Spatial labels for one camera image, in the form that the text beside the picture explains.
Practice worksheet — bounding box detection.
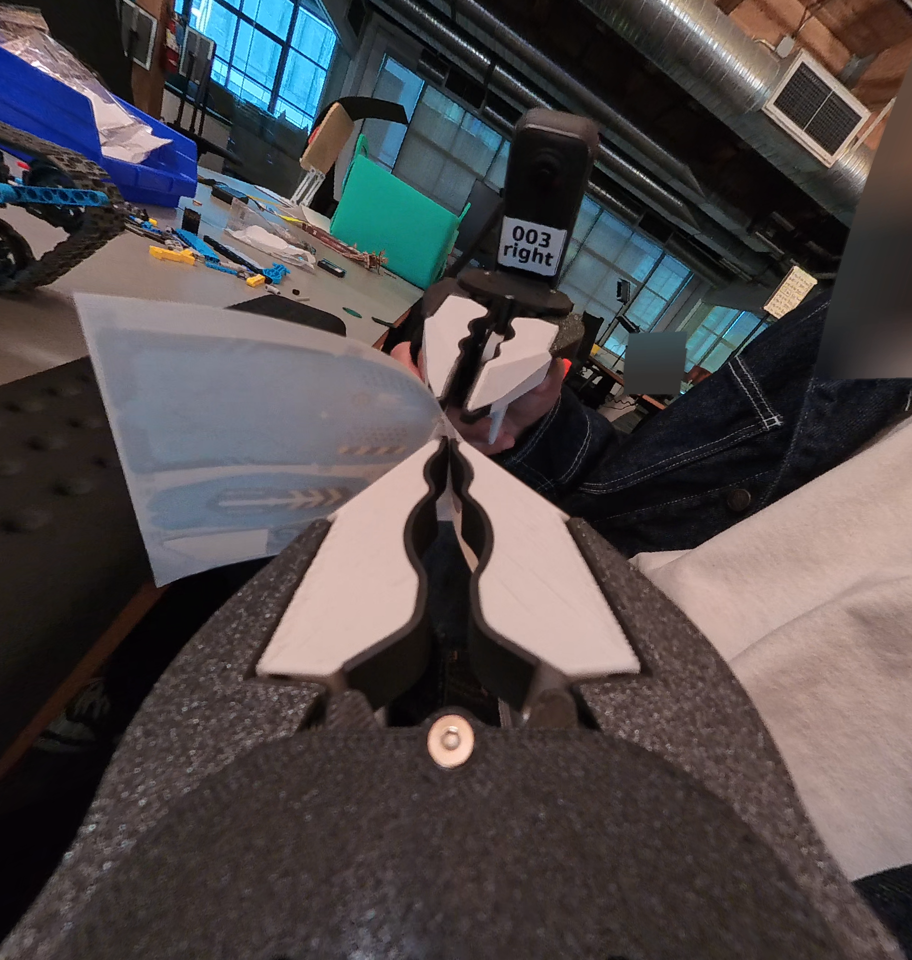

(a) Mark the silver ventilation duct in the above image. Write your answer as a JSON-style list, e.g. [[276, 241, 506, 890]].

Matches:
[[456, 0, 877, 204]]

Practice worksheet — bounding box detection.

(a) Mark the blue yellow toy robot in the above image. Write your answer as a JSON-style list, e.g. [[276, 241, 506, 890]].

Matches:
[[0, 112, 129, 295]]

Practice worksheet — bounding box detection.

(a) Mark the black and beige cardboard stand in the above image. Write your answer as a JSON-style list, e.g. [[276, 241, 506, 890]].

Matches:
[[298, 96, 411, 215]]

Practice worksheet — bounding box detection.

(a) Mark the person's right hand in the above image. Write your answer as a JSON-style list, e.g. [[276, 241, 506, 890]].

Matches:
[[390, 333, 573, 455]]

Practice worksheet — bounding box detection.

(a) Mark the clear plastic bag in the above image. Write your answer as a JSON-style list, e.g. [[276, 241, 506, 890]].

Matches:
[[0, 11, 174, 162], [227, 217, 318, 271]]

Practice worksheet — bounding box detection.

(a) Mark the pile of small building parts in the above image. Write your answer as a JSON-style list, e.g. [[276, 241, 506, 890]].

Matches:
[[122, 198, 352, 297]]

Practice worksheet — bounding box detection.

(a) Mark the white air vent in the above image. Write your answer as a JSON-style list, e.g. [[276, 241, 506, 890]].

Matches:
[[763, 51, 871, 168]]

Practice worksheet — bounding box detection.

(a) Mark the small wooden model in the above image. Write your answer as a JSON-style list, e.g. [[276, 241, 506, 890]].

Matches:
[[306, 225, 388, 277]]

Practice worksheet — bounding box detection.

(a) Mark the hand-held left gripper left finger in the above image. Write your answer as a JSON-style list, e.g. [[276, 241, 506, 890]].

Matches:
[[257, 438, 457, 710]]

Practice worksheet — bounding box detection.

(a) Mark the person's white shirt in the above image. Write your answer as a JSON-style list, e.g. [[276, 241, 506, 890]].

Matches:
[[632, 401, 912, 882]]

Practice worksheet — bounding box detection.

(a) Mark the person's shoe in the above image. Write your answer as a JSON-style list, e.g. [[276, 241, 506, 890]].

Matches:
[[34, 678, 123, 753]]

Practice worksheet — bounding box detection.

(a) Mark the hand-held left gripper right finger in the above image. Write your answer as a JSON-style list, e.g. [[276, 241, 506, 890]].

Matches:
[[450, 438, 643, 710]]

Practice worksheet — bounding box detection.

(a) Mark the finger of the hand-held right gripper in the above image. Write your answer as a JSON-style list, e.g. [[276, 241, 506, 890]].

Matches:
[[423, 294, 478, 400], [465, 315, 561, 447]]

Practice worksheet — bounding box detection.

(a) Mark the paper notice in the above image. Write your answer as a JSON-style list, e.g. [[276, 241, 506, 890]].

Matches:
[[763, 264, 819, 318]]

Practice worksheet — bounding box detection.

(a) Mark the person's denim jacket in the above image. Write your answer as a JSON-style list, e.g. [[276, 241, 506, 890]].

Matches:
[[681, 288, 912, 560]]

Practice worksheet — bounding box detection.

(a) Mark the teal box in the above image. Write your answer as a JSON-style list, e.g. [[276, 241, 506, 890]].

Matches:
[[328, 135, 465, 290]]

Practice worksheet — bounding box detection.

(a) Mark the blue bin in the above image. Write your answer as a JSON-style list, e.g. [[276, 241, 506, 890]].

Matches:
[[0, 30, 200, 209]]

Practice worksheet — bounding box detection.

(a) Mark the blue white sticker sheet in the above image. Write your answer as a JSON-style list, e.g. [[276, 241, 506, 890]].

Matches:
[[73, 292, 457, 588]]

